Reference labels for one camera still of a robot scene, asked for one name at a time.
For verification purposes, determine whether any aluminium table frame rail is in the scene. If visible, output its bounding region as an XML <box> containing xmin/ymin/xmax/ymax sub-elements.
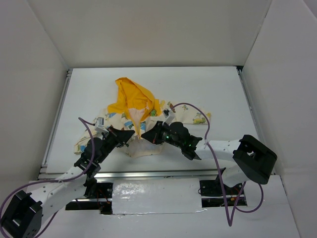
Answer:
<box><xmin>37</xmin><ymin>66</ymin><xmax>277</xmax><ymax>181</ymax></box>

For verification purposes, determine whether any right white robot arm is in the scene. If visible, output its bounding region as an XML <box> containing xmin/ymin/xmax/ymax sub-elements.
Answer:
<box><xmin>141</xmin><ymin>121</ymin><xmax>277</xmax><ymax>194</ymax></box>

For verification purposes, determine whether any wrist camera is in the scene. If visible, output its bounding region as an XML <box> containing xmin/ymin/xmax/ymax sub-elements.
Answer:
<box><xmin>95</xmin><ymin>117</ymin><xmax>107</xmax><ymax>133</ymax></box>
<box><xmin>163</xmin><ymin>109</ymin><xmax>175</xmax><ymax>125</ymax></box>

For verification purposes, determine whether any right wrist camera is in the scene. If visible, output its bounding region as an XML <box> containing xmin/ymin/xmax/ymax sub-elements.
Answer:
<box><xmin>163</xmin><ymin>109</ymin><xmax>175</xmax><ymax>125</ymax></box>

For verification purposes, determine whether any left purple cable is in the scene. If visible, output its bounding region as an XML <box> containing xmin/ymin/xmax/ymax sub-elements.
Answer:
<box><xmin>0</xmin><ymin>117</ymin><xmax>100</xmax><ymax>238</ymax></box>

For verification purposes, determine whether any cream dinosaur print hooded jacket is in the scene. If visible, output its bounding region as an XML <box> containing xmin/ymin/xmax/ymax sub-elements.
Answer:
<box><xmin>74</xmin><ymin>77</ymin><xmax>211</xmax><ymax>158</ymax></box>

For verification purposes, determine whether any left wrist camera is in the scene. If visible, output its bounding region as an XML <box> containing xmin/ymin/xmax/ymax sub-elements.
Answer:
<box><xmin>95</xmin><ymin>117</ymin><xmax>107</xmax><ymax>133</ymax></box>

